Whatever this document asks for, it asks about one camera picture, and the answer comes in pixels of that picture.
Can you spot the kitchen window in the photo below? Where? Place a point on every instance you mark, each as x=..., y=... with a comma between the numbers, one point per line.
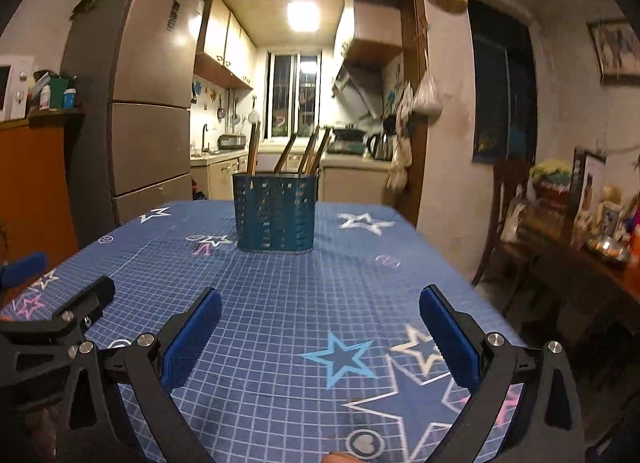
x=292, y=95

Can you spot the dark interior wall window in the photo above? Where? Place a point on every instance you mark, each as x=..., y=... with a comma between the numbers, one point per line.
x=506, y=123

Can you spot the dark wooden side table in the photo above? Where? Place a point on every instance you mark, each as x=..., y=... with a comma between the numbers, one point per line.
x=590, y=291

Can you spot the silver refrigerator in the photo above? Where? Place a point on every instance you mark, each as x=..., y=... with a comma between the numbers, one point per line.
x=132, y=62

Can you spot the teal perforated utensil holder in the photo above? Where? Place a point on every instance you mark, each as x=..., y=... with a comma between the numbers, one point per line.
x=275, y=212

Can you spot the blue star grid tablecloth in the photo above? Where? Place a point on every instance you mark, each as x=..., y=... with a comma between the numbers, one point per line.
x=314, y=352

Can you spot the framed wall picture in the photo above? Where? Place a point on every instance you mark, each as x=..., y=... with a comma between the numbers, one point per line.
x=617, y=49

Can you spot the hanging white plastic bag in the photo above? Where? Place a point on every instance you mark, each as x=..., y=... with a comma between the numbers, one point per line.
x=427, y=100

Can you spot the upper kitchen wall cabinet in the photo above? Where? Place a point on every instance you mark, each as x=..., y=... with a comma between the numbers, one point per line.
x=225, y=54

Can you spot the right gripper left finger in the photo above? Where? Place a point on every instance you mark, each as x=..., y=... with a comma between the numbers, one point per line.
x=156, y=364

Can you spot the toaster oven on counter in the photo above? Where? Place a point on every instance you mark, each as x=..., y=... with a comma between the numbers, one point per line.
x=228, y=142

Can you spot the black wok on stove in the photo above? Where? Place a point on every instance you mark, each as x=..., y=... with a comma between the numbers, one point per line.
x=350, y=134

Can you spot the dark wooden chair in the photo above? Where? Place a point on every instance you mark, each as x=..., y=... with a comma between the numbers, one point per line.
x=509, y=188

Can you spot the white microwave oven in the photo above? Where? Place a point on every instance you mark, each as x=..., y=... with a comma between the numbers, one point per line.
x=15, y=73

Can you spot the wooden chopstick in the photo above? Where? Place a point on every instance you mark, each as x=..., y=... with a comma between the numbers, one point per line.
x=302, y=166
x=284, y=155
x=252, y=151
x=314, y=165

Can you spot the left human hand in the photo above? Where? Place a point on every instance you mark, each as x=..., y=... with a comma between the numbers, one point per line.
x=340, y=457

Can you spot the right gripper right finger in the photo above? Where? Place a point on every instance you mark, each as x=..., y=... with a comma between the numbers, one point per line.
x=486, y=364

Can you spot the range hood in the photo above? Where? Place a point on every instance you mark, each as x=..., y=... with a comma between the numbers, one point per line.
x=360, y=92

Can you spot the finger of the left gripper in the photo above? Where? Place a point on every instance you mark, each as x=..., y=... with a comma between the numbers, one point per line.
x=69, y=323
x=16, y=273

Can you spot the orange wooden cabinet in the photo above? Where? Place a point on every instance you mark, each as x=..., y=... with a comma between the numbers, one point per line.
x=35, y=206

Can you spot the electric kettle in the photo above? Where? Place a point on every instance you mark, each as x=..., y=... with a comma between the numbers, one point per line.
x=380, y=146

